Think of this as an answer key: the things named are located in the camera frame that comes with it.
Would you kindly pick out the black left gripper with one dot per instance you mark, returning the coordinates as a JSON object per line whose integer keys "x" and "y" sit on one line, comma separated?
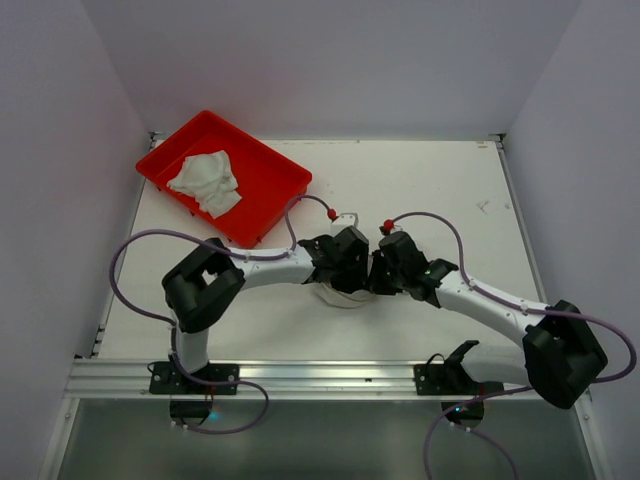
{"x": 350, "y": 275}

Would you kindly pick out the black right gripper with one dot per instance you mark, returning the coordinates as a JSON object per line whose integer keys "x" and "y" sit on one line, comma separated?
{"x": 379, "y": 275}

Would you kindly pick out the pale green bra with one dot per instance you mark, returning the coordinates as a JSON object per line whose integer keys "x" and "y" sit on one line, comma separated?
{"x": 210, "y": 181}

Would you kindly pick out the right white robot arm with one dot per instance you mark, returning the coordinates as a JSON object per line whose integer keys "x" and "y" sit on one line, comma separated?
{"x": 550, "y": 349}

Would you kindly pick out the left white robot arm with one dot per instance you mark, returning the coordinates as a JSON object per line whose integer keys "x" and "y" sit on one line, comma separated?
{"x": 200, "y": 288}

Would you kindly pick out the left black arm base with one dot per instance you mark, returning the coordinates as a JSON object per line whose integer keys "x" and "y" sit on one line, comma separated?
{"x": 195, "y": 385}

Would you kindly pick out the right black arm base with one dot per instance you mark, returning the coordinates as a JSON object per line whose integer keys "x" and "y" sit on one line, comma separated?
{"x": 445, "y": 376}

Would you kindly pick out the red plastic tray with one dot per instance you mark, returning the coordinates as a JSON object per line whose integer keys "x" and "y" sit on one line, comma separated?
{"x": 267, "y": 179}

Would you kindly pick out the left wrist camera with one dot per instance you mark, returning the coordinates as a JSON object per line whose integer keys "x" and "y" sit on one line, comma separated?
{"x": 344, "y": 220}

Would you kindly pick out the aluminium mounting rail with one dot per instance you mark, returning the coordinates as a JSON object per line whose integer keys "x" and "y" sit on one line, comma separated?
{"x": 283, "y": 380}

